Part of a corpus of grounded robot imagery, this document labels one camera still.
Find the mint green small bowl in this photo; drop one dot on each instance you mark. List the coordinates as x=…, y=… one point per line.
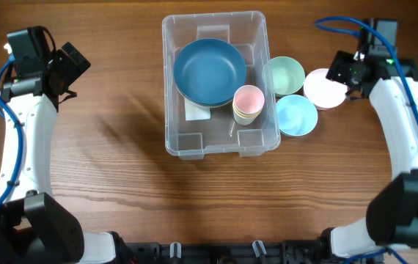
x=285, y=74

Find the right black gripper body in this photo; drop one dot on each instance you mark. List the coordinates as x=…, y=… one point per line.
x=342, y=68

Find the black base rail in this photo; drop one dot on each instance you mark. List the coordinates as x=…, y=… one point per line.
x=286, y=252

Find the yellow cup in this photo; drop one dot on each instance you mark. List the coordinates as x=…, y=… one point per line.
x=240, y=113

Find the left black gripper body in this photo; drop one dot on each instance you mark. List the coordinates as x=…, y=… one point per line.
x=70, y=68

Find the pink small bowl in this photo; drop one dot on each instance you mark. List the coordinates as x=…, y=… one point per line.
x=322, y=92

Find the cream cup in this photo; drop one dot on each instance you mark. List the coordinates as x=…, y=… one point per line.
x=242, y=119

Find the pink cup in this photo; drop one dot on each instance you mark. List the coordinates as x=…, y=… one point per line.
x=249, y=100

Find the light blue small bowl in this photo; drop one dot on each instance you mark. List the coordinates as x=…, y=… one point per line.
x=297, y=116

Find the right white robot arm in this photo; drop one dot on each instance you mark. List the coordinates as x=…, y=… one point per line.
x=392, y=217

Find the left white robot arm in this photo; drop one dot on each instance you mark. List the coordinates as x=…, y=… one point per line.
x=34, y=227

